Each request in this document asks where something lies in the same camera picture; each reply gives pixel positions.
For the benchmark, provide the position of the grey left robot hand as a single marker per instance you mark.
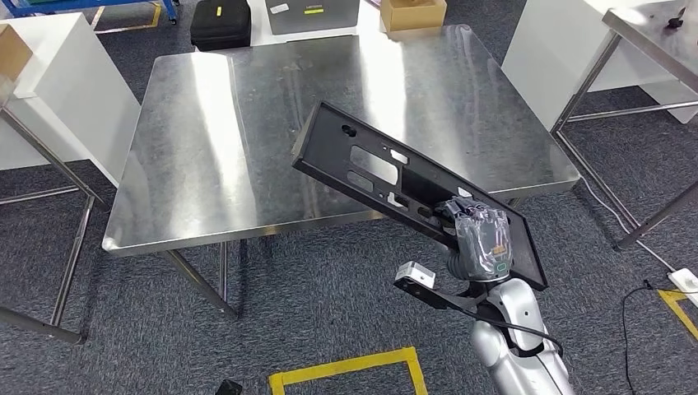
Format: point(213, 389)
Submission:
point(229, 388)

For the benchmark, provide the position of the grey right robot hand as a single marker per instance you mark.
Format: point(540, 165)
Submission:
point(482, 240)

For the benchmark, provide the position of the black plastic panel part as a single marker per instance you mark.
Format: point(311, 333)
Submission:
point(327, 147)

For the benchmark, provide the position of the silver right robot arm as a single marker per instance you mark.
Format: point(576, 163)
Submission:
point(518, 311)

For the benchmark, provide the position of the yellow floor tape rectangle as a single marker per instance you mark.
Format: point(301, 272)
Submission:
point(679, 311)
point(338, 366)

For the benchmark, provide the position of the white cabinet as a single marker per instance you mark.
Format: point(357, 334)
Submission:
point(71, 82)
point(545, 54)

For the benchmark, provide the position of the white power strip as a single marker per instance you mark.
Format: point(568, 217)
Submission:
point(684, 283)

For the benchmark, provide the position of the brown cardboard box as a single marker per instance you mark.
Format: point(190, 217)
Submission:
point(13, 52)
point(414, 20)

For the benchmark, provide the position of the grey equipment case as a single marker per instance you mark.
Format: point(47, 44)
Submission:
point(327, 22)

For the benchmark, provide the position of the small black object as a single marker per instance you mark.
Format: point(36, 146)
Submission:
point(675, 22)

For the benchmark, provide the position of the black carry case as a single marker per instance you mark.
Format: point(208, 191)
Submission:
point(221, 27)

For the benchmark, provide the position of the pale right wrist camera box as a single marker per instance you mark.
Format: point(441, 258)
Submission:
point(415, 274)

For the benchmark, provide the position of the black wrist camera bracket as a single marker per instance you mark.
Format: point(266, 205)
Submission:
point(431, 297)

